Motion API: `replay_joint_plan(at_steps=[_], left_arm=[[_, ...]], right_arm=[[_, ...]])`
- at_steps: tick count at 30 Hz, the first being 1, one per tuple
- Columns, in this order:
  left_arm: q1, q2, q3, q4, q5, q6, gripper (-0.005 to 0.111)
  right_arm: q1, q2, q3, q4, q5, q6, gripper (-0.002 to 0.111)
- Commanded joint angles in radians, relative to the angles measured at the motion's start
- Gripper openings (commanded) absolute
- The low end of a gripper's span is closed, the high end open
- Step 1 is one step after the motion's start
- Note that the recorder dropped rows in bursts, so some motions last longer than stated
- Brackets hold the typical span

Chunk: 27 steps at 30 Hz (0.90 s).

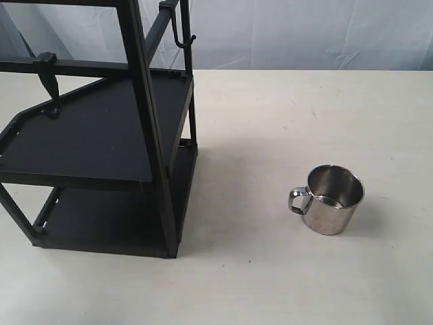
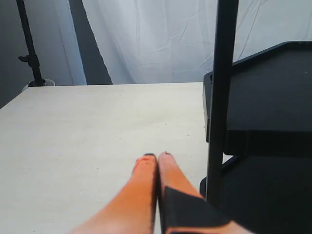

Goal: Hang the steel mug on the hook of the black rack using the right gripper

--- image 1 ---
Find stainless steel mug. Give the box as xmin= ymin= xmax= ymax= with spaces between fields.
xmin=288 ymin=165 xmax=365 ymax=236

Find black metal shelf rack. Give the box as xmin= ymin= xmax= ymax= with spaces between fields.
xmin=1 ymin=1 xmax=198 ymax=259

